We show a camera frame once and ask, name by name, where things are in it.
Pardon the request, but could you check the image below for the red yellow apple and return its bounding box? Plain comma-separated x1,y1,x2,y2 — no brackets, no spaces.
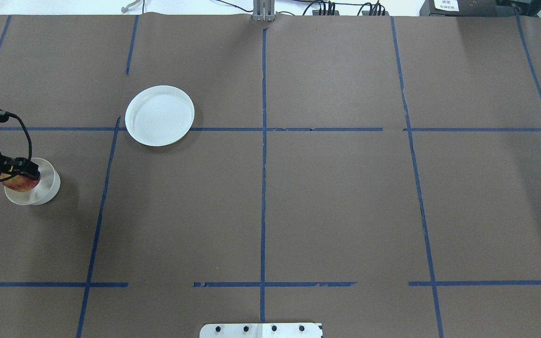
2,175,40,192

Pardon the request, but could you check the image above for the white bowl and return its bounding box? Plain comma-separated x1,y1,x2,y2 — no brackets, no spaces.
4,158,62,206

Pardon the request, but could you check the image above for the white round plate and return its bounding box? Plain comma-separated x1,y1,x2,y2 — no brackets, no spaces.
124,85,195,147

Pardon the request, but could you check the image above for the black computer box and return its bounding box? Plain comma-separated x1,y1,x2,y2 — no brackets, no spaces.
419,0,516,17

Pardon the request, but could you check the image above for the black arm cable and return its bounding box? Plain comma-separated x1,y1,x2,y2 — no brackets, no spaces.
0,108,33,184

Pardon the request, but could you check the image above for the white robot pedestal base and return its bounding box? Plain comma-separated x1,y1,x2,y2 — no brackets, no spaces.
199,323,324,338

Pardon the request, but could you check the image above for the aluminium frame post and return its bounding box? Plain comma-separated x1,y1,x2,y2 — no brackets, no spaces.
252,0,276,22

